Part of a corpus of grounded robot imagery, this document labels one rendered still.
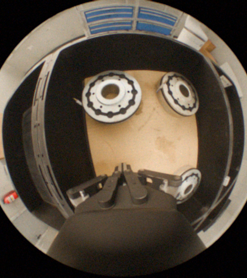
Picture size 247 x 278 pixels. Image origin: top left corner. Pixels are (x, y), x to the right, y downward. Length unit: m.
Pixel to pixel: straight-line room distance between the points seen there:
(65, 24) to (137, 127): 2.78
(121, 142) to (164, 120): 0.10
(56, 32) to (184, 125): 2.93
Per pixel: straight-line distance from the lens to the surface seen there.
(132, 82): 0.16
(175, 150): 0.20
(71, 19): 2.74
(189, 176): 0.22
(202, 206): 0.31
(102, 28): 1.89
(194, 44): 0.40
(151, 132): 0.17
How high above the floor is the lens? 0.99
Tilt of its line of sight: 87 degrees down
